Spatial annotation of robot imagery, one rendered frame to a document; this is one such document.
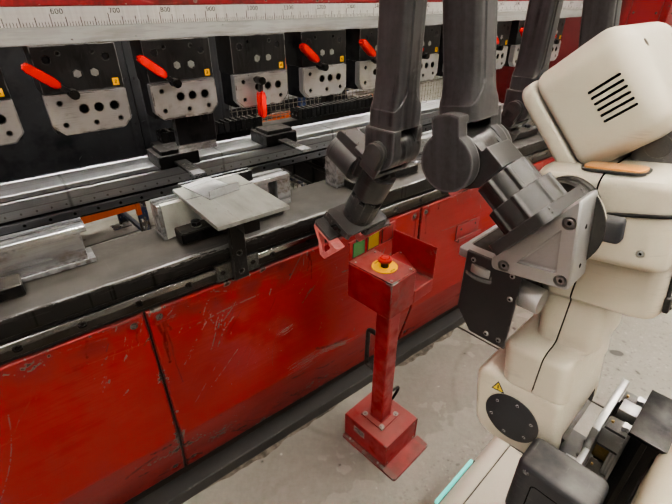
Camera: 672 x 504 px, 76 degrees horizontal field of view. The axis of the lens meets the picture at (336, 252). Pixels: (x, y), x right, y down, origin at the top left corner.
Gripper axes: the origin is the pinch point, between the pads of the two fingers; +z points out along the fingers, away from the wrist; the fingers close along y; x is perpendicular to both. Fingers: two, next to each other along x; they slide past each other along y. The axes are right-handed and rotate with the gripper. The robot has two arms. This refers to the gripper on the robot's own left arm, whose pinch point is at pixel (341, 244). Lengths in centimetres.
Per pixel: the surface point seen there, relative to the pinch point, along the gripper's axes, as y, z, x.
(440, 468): -37, 83, 56
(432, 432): -47, 88, 46
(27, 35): 32, -10, -60
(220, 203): 7.6, 14.7, -29.7
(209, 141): 0, 14, -49
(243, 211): 6.1, 11.3, -23.1
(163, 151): 4, 28, -63
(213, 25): -3, -12, -57
